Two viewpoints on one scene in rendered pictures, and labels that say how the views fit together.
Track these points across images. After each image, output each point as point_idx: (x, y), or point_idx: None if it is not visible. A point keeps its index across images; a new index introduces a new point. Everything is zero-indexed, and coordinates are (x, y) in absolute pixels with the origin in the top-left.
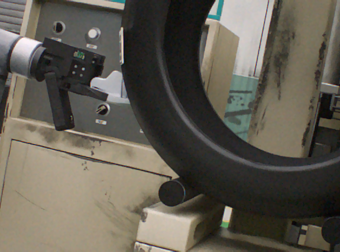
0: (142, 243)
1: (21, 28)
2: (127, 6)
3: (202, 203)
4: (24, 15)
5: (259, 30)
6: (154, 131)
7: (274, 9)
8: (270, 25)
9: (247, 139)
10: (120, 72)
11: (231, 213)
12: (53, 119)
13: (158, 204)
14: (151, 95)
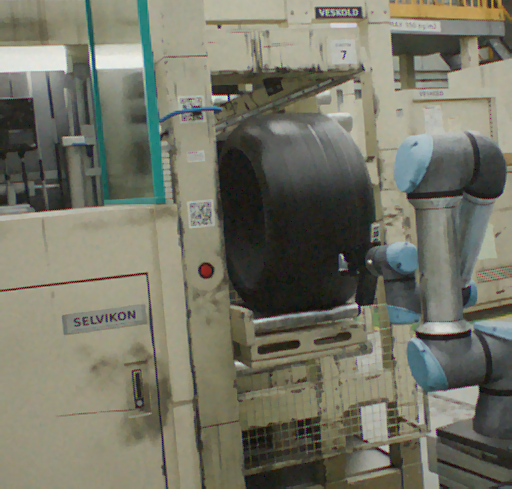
0: (363, 343)
1: (182, 264)
2: (371, 208)
3: (288, 330)
4: (180, 244)
5: None
6: None
7: (219, 189)
8: (220, 202)
9: (228, 290)
10: (341, 254)
11: (233, 347)
12: (373, 297)
13: (339, 326)
14: None
